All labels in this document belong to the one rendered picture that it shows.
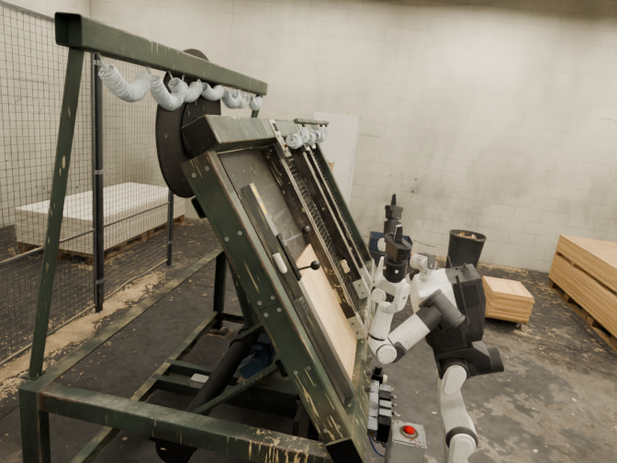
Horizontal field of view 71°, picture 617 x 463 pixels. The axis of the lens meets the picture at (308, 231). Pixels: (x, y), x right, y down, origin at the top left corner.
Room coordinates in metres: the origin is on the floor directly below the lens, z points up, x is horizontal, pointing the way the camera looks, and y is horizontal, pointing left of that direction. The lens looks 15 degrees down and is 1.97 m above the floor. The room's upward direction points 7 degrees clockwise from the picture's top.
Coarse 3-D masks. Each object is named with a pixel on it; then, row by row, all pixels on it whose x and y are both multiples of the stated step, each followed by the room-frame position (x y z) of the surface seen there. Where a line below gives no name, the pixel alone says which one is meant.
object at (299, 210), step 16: (272, 128) 2.09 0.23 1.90; (304, 128) 2.12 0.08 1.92; (272, 160) 2.11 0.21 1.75; (288, 176) 2.09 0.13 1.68; (288, 192) 2.09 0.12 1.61; (304, 208) 2.08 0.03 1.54; (304, 224) 2.08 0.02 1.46; (320, 240) 2.08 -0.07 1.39; (320, 256) 2.06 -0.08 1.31; (336, 272) 2.07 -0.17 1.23; (336, 288) 2.05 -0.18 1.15; (352, 304) 2.07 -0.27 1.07; (352, 320) 2.03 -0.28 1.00
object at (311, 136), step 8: (296, 120) 1.90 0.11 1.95; (304, 120) 2.04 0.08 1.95; (312, 120) 2.28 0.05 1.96; (320, 120) 2.58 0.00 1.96; (288, 136) 1.99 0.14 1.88; (296, 136) 1.99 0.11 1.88; (304, 136) 2.27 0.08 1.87; (312, 136) 2.38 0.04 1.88; (320, 136) 2.65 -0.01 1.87; (288, 144) 1.98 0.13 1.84; (296, 144) 1.97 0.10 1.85
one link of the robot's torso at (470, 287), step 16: (448, 256) 1.92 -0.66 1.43; (448, 272) 1.84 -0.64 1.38; (464, 272) 1.80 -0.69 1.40; (416, 288) 1.75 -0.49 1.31; (432, 288) 1.70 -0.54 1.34; (448, 288) 1.68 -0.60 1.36; (464, 288) 1.69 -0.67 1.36; (480, 288) 1.68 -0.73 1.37; (416, 304) 1.70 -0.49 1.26; (464, 304) 1.65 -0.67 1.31; (480, 304) 1.68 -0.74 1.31; (480, 320) 1.68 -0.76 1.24; (432, 336) 1.69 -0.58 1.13; (448, 336) 1.68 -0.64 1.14; (464, 336) 1.68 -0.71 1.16; (480, 336) 1.69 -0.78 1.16
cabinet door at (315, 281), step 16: (304, 256) 1.88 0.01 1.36; (304, 272) 1.78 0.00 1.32; (320, 272) 2.01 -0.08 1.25; (320, 288) 1.89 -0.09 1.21; (320, 304) 1.78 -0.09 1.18; (336, 304) 1.99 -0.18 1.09; (336, 320) 1.88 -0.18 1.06; (336, 336) 1.77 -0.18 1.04; (352, 336) 1.98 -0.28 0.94; (352, 352) 1.86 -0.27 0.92; (352, 368) 1.74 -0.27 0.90
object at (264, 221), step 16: (256, 208) 1.61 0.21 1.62; (272, 224) 1.63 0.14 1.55; (272, 240) 1.60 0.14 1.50; (288, 272) 1.59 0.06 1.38; (304, 288) 1.61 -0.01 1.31; (320, 320) 1.61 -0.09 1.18; (320, 336) 1.57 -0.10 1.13; (336, 352) 1.60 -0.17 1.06; (336, 368) 1.56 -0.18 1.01; (352, 384) 1.58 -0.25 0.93
